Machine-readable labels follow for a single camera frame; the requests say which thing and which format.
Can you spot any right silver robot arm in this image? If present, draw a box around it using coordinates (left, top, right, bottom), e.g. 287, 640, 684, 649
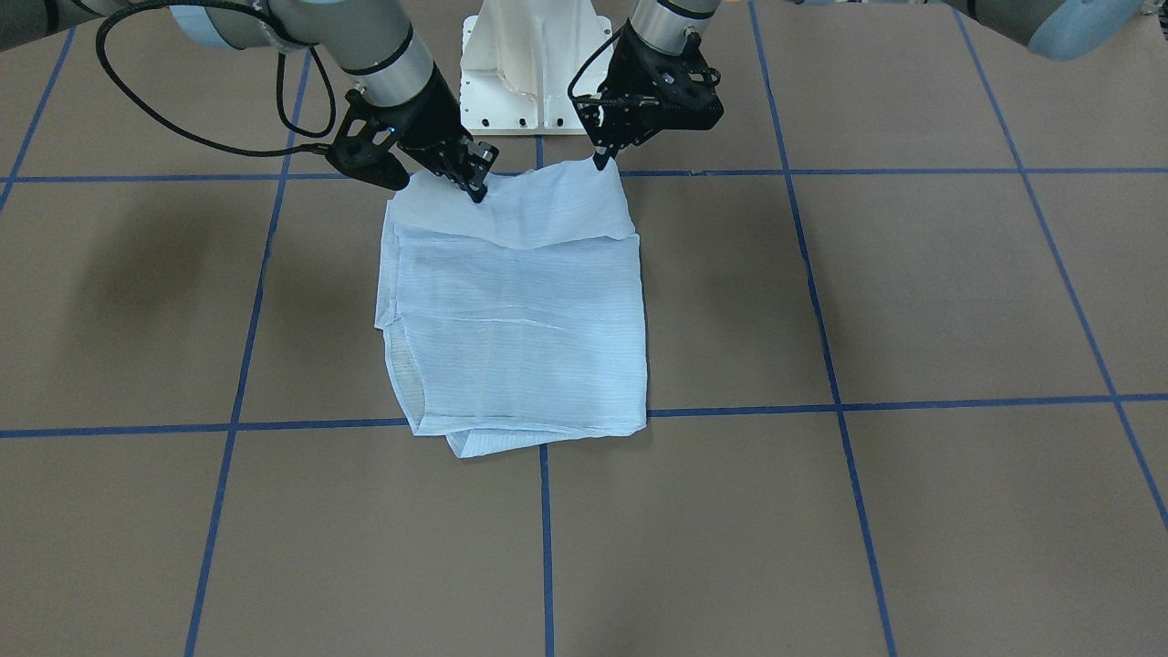
4, 1, 499, 203

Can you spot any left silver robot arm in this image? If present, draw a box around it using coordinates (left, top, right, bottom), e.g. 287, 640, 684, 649
619, 1, 1164, 173

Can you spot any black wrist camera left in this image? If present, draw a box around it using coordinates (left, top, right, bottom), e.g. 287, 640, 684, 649
652, 51, 725, 130

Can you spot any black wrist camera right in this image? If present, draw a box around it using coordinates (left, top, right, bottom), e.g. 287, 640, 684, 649
324, 89, 410, 192

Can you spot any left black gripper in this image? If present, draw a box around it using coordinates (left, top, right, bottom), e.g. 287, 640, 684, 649
575, 25, 702, 172

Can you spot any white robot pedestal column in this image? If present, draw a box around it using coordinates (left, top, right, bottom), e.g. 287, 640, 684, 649
458, 1, 616, 136

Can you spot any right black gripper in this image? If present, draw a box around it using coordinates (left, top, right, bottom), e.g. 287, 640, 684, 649
391, 65, 499, 203

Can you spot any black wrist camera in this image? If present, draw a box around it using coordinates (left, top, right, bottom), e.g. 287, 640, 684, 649
652, 51, 725, 130
324, 89, 410, 192

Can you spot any light blue button shirt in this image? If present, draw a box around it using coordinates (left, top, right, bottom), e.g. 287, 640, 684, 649
374, 158, 648, 458

